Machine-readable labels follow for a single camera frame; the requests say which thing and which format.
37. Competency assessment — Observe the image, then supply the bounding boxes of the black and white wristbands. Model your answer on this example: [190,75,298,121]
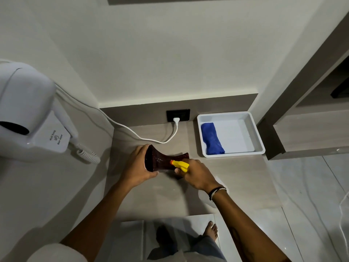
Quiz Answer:
[208,186,227,202]

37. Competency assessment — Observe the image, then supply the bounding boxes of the person's right hand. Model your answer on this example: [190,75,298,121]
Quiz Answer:
[174,159,221,195]

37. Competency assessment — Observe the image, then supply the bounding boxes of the person's left hand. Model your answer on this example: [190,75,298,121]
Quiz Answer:
[119,144,159,189]

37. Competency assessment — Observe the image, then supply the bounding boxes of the white plastic tray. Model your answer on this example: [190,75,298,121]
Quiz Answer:
[196,111,266,158]

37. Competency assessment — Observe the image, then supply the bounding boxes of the person's left forearm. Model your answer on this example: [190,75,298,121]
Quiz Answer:
[59,179,137,262]

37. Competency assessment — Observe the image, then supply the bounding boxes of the person's right forearm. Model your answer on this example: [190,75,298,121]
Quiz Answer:
[209,189,292,262]

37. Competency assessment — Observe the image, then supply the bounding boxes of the person's blue jeans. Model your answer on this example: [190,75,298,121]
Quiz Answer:
[147,235,227,262]

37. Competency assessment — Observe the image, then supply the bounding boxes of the folded blue cloth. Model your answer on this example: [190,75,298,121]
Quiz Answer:
[201,122,226,156]

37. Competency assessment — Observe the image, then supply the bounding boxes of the white coiled hair dryer cord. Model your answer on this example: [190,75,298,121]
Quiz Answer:
[69,138,101,165]

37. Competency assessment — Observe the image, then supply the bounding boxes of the grey wooden cabinet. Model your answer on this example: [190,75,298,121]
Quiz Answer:
[257,48,349,161]

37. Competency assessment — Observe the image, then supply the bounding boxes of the white power cord with plug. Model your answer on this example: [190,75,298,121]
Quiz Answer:
[54,83,181,144]

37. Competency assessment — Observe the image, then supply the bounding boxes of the dark brown glossy vase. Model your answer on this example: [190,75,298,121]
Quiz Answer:
[145,145,190,174]

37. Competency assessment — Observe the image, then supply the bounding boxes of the white wall-mounted hair dryer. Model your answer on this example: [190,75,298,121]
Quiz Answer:
[0,61,80,163]

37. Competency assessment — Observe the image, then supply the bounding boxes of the person's white sleeve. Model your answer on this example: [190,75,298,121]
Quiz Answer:
[27,243,80,262]

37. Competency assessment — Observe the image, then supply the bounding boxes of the black wall socket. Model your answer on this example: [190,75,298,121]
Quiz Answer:
[166,109,191,123]

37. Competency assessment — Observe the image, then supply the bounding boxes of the white spray bottle yellow nozzle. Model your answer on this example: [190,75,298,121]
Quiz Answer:
[170,160,230,209]

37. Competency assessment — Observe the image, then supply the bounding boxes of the thin white cable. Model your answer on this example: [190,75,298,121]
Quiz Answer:
[339,190,349,244]

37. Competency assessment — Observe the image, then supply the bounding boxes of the person's bare foot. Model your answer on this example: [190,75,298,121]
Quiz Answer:
[202,221,219,242]

